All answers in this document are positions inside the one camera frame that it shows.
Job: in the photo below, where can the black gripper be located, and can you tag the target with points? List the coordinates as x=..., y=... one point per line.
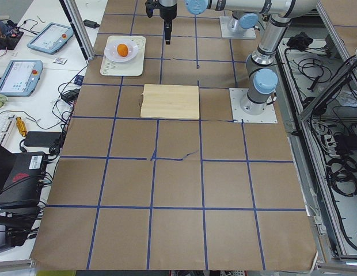
x=167, y=12

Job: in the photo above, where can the orange mandarin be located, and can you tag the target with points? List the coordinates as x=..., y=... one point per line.
x=122, y=50

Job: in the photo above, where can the white ribbed plate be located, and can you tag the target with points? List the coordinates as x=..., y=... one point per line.
x=110, y=51

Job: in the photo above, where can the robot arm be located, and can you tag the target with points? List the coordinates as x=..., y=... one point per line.
x=241, y=21
x=263, y=81

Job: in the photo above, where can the black power adapter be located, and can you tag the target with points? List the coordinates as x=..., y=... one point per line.
x=91, y=24

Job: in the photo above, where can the bamboo cutting board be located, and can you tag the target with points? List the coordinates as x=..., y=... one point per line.
x=170, y=102

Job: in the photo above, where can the upper teach pendant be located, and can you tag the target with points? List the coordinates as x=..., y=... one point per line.
x=51, y=39

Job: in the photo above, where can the teach pendant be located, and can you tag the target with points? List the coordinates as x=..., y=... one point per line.
x=21, y=78
x=51, y=39

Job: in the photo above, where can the lower teach pendant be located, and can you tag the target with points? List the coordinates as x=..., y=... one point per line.
x=21, y=78

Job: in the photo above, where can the gold metal cylinder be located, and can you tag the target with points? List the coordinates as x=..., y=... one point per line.
x=21, y=126

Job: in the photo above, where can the white keyboard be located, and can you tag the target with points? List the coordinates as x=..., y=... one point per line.
x=7, y=124

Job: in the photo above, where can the black laptop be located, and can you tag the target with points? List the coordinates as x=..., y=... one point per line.
x=21, y=175

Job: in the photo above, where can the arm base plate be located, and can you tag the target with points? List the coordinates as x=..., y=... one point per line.
x=245, y=111
x=249, y=34

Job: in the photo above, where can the aluminium frame post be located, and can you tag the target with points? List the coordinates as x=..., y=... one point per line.
x=75, y=20

